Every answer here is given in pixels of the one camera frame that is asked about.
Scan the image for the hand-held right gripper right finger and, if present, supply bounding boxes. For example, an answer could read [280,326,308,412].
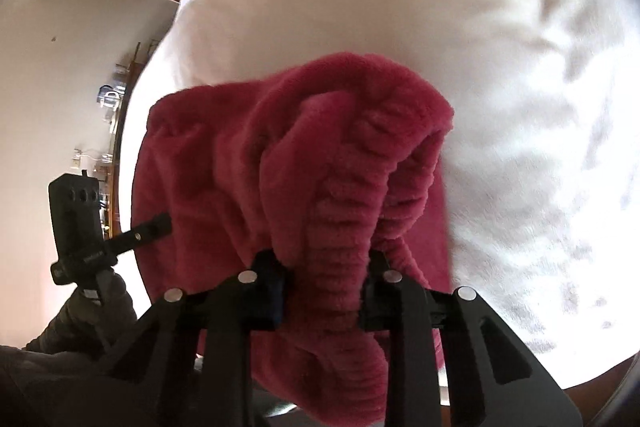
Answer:
[360,249,583,427]

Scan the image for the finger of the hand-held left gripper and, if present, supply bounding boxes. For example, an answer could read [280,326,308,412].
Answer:
[106,213,173,254]

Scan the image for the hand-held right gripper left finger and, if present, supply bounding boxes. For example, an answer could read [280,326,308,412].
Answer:
[100,251,288,427]

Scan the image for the magenta fleece pants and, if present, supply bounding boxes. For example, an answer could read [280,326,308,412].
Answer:
[131,52,456,423]

